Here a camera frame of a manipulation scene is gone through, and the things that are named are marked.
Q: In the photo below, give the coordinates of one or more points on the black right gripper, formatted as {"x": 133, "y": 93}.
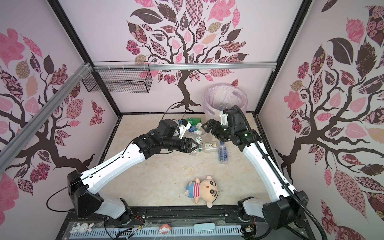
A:
{"x": 215, "y": 131}

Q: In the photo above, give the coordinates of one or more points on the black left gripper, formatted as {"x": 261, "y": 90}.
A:
{"x": 186, "y": 145}

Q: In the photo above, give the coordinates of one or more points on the blue label water bottle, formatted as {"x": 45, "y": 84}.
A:
{"x": 223, "y": 153}

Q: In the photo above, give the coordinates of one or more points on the Pocari Sweat blue bottle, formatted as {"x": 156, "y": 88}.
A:
{"x": 195, "y": 131}

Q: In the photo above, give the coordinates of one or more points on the clear bottle green band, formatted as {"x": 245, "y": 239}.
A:
{"x": 197, "y": 139}

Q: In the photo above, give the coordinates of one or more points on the white bin pink liner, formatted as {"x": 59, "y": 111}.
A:
{"x": 221, "y": 97}

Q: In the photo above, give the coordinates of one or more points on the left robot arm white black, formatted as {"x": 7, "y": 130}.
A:
{"x": 85, "y": 188}

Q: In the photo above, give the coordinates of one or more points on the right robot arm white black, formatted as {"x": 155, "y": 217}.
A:
{"x": 285, "y": 205}

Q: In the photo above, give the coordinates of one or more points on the green bottle at back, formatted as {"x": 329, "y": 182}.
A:
{"x": 194, "y": 121}

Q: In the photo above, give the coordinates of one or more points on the cartoon boy plush doll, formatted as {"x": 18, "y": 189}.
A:
{"x": 206, "y": 190}

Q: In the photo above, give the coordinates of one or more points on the red white small figurine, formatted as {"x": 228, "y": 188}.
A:
{"x": 165, "y": 229}

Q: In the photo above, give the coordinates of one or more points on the teal eraser block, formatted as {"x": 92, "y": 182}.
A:
{"x": 204, "y": 227}

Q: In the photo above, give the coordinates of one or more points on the white bunny figurine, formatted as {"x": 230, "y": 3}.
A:
{"x": 82, "y": 228}

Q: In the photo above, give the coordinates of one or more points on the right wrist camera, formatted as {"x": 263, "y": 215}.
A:
{"x": 224, "y": 118}

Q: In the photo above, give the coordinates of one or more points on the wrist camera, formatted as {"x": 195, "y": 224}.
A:
{"x": 224, "y": 118}
{"x": 184, "y": 126}

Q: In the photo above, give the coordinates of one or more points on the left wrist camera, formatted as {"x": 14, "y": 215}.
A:
{"x": 184, "y": 126}

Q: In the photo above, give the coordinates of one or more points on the black wire basket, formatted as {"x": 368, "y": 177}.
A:
{"x": 119, "y": 77}

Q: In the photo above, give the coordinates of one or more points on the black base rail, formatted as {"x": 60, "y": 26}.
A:
{"x": 253, "y": 228}

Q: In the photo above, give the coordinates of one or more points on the aluminium rail back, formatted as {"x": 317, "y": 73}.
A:
{"x": 200, "y": 66}

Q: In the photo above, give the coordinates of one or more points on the aluminium rail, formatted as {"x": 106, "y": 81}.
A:
{"x": 12, "y": 149}
{"x": 200, "y": 66}

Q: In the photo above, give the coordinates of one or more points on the white cable duct strip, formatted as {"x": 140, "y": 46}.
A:
{"x": 154, "y": 232}

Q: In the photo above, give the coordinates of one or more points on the aluminium rail left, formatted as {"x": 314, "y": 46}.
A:
{"x": 12, "y": 149}

